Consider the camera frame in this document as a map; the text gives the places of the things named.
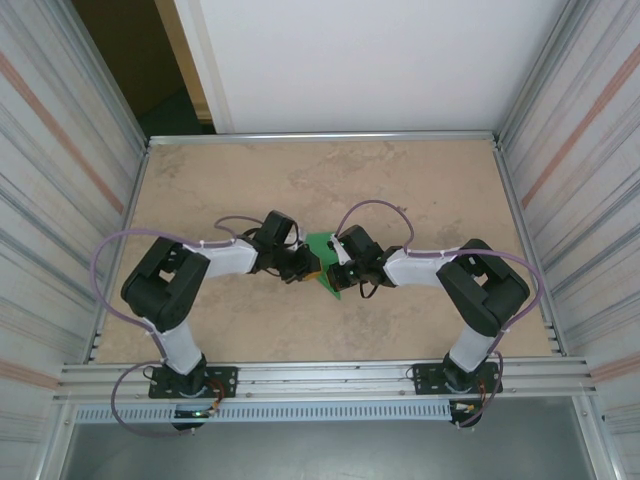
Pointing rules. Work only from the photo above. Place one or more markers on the green paper sheet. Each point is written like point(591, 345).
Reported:
point(320, 247)

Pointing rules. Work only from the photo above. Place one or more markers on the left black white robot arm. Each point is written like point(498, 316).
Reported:
point(160, 285)

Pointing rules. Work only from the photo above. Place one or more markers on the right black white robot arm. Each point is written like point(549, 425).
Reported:
point(485, 290)

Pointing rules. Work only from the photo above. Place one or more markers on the grey metal sheet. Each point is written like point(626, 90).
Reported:
point(325, 450)

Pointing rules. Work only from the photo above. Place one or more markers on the black controller box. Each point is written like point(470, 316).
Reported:
point(192, 414)
point(465, 409)

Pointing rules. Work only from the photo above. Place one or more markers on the white board panel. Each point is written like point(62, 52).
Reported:
point(375, 65)

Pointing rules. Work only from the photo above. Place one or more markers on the corrugated metal side panel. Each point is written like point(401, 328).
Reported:
point(50, 200)
point(590, 200)

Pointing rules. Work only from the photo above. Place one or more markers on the wide aluminium mounting rail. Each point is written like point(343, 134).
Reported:
point(325, 380)

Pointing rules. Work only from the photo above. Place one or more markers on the aluminium frame rail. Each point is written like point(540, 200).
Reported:
point(320, 138)
point(506, 180)
point(138, 180)

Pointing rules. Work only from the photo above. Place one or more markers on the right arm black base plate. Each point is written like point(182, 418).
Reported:
point(425, 377)

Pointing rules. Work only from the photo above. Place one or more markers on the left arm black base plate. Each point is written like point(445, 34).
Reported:
point(225, 380)

